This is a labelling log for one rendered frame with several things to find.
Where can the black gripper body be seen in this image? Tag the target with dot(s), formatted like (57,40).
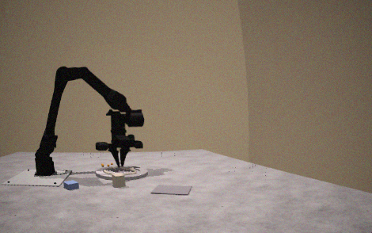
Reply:
(103,146)

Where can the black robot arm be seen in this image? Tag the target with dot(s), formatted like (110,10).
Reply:
(132,118)

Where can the blue rectangular block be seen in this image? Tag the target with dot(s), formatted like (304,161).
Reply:
(71,185)

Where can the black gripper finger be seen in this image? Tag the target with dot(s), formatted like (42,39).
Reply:
(115,155)
(123,155)

